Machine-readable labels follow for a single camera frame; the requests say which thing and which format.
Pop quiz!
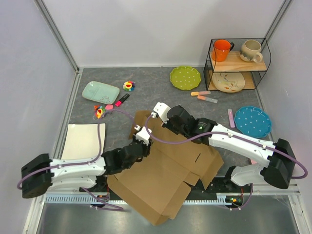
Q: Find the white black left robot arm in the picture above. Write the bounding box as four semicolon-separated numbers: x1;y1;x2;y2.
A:
18;136;153;199

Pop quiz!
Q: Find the beige painted plate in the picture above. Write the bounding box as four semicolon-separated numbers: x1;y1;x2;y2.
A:
212;73;245;93

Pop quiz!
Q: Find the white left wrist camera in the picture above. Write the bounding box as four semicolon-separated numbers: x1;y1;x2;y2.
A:
134;125;150;145

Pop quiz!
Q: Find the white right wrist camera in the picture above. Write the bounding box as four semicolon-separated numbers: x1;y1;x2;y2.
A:
151;102;171;123

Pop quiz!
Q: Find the light teal rectangular plate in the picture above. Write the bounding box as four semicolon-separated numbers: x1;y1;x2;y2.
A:
82;81;120;104

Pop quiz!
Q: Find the white square plate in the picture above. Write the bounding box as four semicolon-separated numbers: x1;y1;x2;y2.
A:
61;123;106;160

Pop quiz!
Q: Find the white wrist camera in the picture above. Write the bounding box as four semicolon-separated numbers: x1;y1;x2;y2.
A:
151;102;171;123
134;125;150;145

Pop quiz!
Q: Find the grey cable duct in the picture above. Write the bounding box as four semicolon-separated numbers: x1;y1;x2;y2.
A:
44;194;231;205

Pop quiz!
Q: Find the brown cardboard box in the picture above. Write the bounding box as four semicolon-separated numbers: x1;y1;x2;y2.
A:
107;110;224;226

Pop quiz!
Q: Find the pink eraser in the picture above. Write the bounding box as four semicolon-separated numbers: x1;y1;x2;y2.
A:
105;104;114;111

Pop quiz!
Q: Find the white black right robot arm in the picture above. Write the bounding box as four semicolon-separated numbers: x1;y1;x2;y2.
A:
154;103;295;192

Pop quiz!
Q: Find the green dotted plate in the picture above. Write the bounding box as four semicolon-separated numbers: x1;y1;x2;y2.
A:
170;66;201;91

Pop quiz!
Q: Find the purple pen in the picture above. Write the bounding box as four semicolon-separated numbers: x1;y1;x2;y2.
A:
227;109;235;128

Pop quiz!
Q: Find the beige ceramic mug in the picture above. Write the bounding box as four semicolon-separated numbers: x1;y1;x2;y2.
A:
239;39;263;63

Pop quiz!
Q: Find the yellow highlighter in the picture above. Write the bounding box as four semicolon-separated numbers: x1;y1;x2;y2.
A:
191;91;211;97

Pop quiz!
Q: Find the blue dotted plate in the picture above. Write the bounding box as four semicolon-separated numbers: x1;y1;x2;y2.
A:
234;106;272;138

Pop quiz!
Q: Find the orange highlighter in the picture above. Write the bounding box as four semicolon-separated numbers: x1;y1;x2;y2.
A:
197;95;218;104

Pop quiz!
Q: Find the orange mug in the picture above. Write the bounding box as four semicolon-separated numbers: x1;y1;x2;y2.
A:
212;39;234;62

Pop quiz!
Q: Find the black wire wooden shelf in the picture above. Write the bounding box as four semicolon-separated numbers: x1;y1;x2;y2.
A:
204;38;271;91

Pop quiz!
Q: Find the rainbow flower toy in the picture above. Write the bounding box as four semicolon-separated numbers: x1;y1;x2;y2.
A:
123;80;136;92

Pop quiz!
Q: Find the pink black highlighter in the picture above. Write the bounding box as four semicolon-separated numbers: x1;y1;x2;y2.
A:
115;94;130;107

